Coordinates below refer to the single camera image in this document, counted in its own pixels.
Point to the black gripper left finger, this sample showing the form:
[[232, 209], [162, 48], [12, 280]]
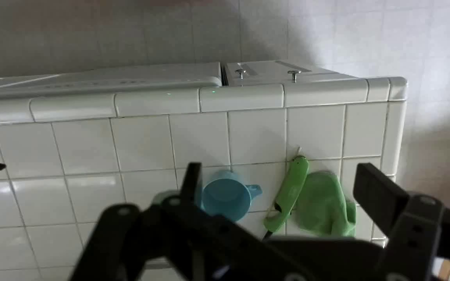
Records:
[[131, 235]]

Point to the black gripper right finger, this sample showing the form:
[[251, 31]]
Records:
[[412, 229]]

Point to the green microfibre cloth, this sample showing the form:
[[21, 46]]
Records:
[[323, 206]]

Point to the light wooden slatted chair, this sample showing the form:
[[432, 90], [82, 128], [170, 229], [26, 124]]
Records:
[[443, 271]]

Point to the light blue cup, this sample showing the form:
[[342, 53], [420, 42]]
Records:
[[226, 196]]

